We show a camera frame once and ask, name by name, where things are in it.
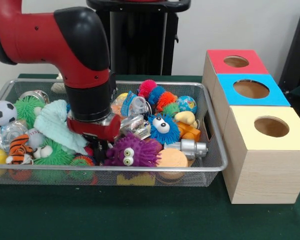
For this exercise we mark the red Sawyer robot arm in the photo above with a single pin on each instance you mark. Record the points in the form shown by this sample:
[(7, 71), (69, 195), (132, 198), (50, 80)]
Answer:
[(65, 45)]

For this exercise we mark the green spiky ball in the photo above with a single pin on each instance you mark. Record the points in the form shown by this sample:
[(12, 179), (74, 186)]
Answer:
[(27, 107)]

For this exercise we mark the dark green tablecloth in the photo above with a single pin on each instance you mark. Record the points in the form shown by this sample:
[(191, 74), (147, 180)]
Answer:
[(140, 215)]

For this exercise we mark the purple spiky ball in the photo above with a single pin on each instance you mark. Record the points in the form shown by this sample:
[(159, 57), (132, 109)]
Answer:
[(132, 152)]

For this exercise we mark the black and white soccer ball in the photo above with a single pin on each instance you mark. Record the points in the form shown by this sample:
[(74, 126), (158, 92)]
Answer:
[(2, 113)]

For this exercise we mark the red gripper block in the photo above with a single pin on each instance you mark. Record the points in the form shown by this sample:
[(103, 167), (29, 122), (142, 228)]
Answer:
[(97, 130)]

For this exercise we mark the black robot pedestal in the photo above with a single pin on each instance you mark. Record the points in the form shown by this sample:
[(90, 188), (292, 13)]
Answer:
[(140, 40)]

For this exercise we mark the wooden three-hole box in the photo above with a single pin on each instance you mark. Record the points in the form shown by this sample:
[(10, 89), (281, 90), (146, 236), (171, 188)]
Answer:
[(265, 170)]

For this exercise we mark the clear mesh bin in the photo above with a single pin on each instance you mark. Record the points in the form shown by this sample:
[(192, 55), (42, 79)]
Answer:
[(216, 150)]

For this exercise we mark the orange tiger plush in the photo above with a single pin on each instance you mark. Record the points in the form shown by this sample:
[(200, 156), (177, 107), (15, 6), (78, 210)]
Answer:
[(20, 150)]

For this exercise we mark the mint green knit cloth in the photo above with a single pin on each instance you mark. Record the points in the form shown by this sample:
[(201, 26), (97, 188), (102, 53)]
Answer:
[(55, 125)]

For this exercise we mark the yellow cheese wedge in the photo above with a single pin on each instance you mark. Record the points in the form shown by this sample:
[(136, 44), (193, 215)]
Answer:
[(135, 180)]

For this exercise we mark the cream knit cloth roll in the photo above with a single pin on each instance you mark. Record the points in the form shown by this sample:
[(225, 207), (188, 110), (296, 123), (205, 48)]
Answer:
[(58, 87)]

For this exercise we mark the blue fuzzy monster toy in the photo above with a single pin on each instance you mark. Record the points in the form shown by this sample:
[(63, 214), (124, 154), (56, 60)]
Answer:
[(163, 129)]

